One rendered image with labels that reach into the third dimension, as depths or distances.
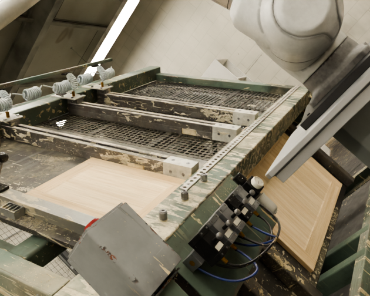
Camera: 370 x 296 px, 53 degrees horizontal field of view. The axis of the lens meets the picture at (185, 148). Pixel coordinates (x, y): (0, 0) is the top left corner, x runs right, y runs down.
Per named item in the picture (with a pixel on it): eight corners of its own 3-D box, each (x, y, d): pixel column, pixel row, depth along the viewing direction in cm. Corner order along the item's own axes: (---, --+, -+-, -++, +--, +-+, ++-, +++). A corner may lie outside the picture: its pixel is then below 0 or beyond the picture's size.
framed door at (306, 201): (310, 273, 165) (313, 271, 164) (219, 187, 173) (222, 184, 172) (339, 186, 238) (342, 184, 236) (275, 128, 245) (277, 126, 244)
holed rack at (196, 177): (187, 191, 125) (187, 189, 124) (179, 189, 126) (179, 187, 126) (300, 86, 257) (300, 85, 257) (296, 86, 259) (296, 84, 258)
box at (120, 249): (154, 301, 65) (84, 229, 68) (126, 326, 72) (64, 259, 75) (187, 261, 75) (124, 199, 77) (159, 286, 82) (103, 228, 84)
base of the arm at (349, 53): (367, 43, 101) (352, 30, 101) (373, 48, 81) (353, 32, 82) (318, 94, 109) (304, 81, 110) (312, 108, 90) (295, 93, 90)
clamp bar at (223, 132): (234, 145, 173) (236, 95, 164) (53, 112, 227) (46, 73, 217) (242, 138, 181) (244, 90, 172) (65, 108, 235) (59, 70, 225)
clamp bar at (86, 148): (189, 187, 137) (188, 125, 128) (-15, 135, 191) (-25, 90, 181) (201, 176, 145) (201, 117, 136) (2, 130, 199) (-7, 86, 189)
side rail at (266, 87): (289, 103, 257) (291, 87, 253) (156, 87, 307) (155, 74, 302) (292, 100, 264) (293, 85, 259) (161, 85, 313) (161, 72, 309)
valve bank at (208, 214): (256, 295, 86) (182, 222, 90) (222, 318, 94) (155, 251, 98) (305, 197, 126) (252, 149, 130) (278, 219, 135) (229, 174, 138)
